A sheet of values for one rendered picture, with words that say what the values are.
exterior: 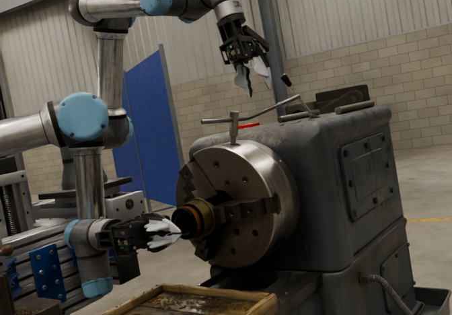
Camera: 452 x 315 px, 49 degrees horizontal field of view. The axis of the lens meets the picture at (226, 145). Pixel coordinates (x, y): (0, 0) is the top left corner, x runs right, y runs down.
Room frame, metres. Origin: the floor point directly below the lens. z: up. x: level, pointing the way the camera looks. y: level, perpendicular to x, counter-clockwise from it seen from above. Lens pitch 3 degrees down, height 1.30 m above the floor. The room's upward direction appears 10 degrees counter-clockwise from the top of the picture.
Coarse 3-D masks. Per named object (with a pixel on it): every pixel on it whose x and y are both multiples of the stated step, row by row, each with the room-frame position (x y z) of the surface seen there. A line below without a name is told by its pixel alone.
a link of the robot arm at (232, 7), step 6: (228, 0) 1.32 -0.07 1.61; (234, 0) 1.33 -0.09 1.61; (216, 6) 1.34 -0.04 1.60; (222, 6) 1.32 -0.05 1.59; (228, 6) 1.32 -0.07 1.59; (234, 6) 1.32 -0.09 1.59; (240, 6) 1.34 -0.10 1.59; (216, 12) 1.34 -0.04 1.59; (222, 12) 1.33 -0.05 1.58; (228, 12) 1.32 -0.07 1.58; (234, 12) 1.32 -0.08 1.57; (240, 12) 1.33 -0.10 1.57; (222, 18) 1.33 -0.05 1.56
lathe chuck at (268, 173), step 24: (240, 144) 1.25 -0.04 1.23; (216, 168) 1.23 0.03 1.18; (240, 168) 1.18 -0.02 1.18; (264, 168) 1.17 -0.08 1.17; (240, 192) 1.19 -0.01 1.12; (264, 192) 1.15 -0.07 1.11; (288, 192) 1.20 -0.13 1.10; (264, 216) 1.15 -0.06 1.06; (288, 216) 1.19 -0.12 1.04; (192, 240) 1.31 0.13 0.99; (240, 240) 1.21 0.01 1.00; (264, 240) 1.16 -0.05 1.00; (216, 264) 1.27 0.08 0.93; (240, 264) 1.21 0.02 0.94
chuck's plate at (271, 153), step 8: (256, 144) 1.27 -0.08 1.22; (272, 152) 1.26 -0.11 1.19; (280, 160) 1.24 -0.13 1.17; (280, 168) 1.22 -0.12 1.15; (288, 168) 1.24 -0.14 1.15; (288, 176) 1.22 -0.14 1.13; (296, 184) 1.23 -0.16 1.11; (296, 192) 1.22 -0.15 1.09; (296, 200) 1.22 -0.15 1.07; (296, 208) 1.22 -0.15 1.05; (296, 216) 1.23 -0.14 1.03; (296, 224) 1.24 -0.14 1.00
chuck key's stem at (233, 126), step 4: (232, 112) 1.22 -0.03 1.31; (236, 112) 1.22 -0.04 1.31; (232, 116) 1.22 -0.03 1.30; (236, 116) 1.23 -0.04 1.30; (236, 120) 1.23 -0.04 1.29; (232, 124) 1.23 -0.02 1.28; (236, 124) 1.23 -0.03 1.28; (232, 128) 1.23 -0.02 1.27; (236, 128) 1.23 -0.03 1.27; (232, 132) 1.23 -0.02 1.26; (236, 132) 1.23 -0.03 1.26; (232, 136) 1.23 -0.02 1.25; (236, 136) 1.24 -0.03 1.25; (232, 140) 1.24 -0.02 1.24; (232, 144) 1.24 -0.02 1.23
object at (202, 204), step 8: (192, 200) 1.17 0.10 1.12; (200, 200) 1.16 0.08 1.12; (184, 208) 1.12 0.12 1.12; (192, 208) 1.13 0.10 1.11; (200, 208) 1.13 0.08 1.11; (208, 208) 1.14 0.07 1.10; (176, 216) 1.13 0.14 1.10; (184, 216) 1.16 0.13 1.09; (192, 216) 1.10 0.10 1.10; (200, 216) 1.12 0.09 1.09; (208, 216) 1.13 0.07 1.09; (176, 224) 1.14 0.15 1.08; (184, 224) 1.16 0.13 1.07; (192, 224) 1.10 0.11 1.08; (200, 224) 1.11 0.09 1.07; (208, 224) 1.13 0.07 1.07; (184, 232) 1.13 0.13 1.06; (192, 232) 1.10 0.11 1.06; (200, 232) 1.13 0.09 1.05; (208, 232) 1.15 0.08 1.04
